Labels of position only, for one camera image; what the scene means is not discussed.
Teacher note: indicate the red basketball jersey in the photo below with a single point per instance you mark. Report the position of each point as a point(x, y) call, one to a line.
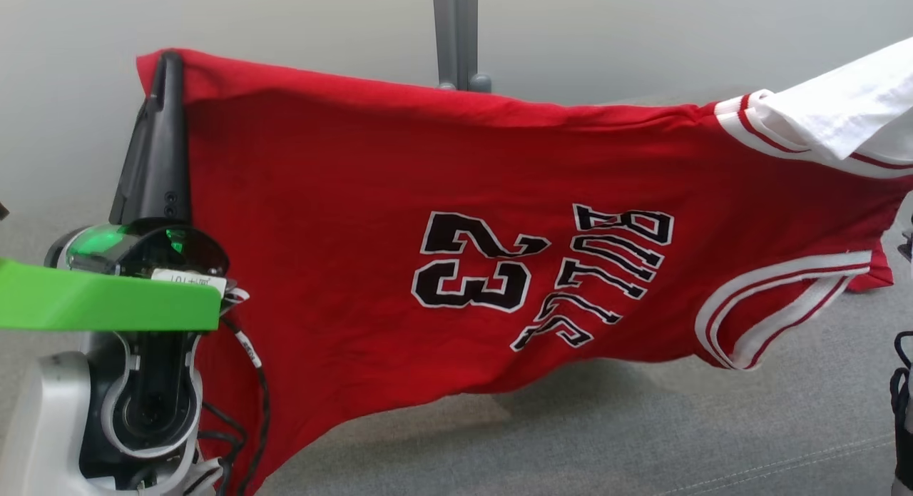
point(321, 196)

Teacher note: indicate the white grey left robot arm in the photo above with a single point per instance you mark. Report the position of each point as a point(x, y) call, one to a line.
point(50, 410)

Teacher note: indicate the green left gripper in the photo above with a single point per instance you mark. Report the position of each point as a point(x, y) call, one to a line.
point(107, 307)

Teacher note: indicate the grey wall post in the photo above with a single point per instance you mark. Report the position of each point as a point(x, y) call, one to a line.
point(456, 32)

